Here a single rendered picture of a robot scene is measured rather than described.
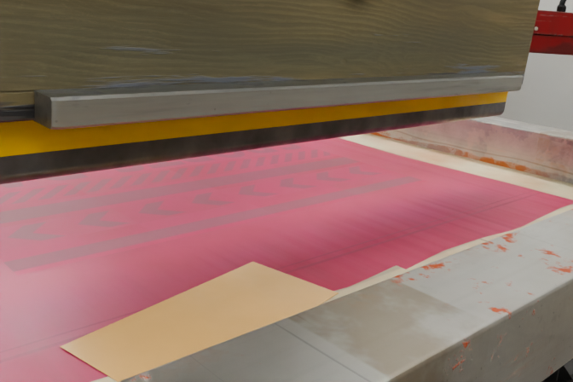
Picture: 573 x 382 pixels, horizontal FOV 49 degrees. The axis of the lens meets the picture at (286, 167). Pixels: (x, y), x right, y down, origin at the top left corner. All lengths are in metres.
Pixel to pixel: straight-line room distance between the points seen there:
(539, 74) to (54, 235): 2.25
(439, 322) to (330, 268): 0.12
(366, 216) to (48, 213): 0.18
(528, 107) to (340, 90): 2.23
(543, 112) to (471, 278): 2.26
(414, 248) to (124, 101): 0.19
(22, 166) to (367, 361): 0.13
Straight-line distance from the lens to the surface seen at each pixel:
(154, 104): 0.22
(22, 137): 0.23
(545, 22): 1.47
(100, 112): 0.21
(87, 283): 0.28
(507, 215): 0.43
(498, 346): 0.20
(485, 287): 0.22
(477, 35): 0.41
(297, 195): 0.41
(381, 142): 0.60
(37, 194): 0.40
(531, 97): 2.49
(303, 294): 0.27
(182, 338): 0.24
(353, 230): 0.36
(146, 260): 0.30
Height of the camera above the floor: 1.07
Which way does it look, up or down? 14 degrees down
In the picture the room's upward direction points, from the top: 4 degrees clockwise
